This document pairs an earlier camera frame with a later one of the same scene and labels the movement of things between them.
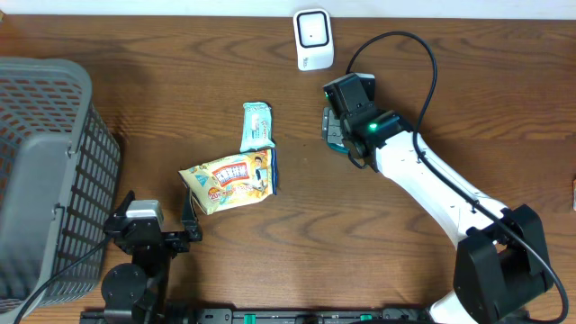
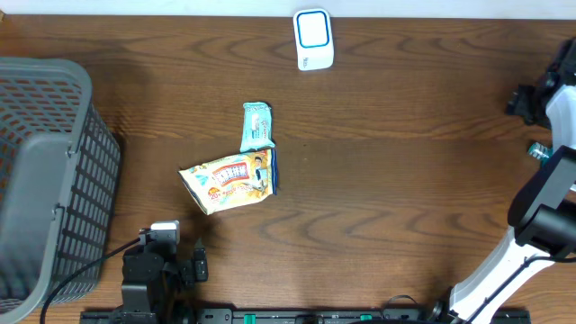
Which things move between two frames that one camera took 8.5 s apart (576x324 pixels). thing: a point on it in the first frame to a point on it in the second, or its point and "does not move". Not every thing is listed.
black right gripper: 330,109 to 516,105
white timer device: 314,39 does not move
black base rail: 265,316 does not move
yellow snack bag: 231,179 does not move
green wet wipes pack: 257,126 does not move
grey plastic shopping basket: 59,164 does not move
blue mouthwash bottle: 338,148 to 539,151
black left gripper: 175,244 to 188,273
